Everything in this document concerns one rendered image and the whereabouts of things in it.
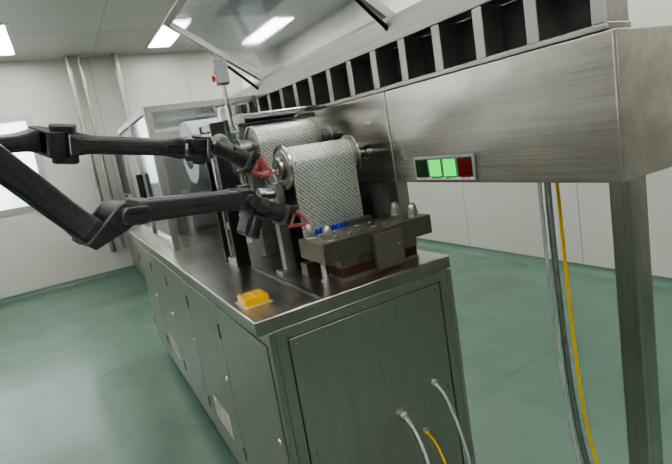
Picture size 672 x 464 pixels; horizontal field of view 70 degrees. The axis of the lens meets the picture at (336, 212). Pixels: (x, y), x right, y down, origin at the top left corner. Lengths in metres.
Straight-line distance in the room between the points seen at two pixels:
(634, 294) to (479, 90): 0.62
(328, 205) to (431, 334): 0.52
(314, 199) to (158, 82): 5.76
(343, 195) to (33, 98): 5.76
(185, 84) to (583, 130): 6.47
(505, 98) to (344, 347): 0.78
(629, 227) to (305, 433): 0.97
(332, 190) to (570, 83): 0.79
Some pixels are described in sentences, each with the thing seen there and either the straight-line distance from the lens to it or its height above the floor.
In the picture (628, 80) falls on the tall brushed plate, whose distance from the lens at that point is 1.14.
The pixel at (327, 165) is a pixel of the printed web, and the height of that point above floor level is 1.23.
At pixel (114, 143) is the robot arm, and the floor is 1.41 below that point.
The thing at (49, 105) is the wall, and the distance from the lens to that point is 7.01.
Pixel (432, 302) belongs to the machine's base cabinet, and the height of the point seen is 0.77.
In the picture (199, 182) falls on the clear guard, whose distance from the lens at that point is 2.49.
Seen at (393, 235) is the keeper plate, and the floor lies 1.00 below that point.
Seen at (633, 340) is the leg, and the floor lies 0.72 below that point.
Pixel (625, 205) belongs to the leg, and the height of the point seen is 1.06.
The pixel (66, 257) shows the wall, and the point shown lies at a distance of 7.01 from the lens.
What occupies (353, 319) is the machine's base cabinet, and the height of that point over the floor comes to 0.81.
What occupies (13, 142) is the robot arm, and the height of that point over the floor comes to 1.45.
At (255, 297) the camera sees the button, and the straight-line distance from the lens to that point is 1.37.
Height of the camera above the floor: 1.32
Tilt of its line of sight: 9 degrees down
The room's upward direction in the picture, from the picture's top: 9 degrees counter-clockwise
